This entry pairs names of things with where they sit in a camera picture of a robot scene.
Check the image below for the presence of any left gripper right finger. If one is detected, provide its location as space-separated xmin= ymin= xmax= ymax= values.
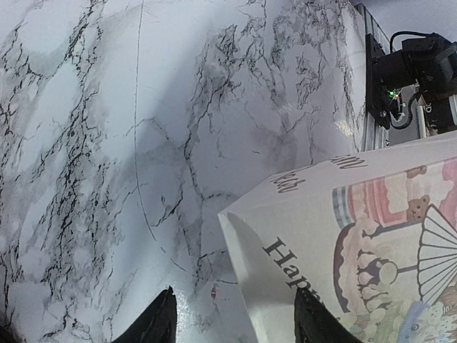
xmin=294 ymin=288 xmax=361 ymax=343

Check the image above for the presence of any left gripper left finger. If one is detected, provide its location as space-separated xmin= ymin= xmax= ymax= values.
xmin=113 ymin=287 xmax=177 ymax=343

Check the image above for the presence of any kraft paper bag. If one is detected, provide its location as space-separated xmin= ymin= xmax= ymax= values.
xmin=219 ymin=132 xmax=456 ymax=342

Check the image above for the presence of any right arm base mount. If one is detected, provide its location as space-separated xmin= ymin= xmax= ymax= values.
xmin=363 ymin=31 xmax=457 ymax=130

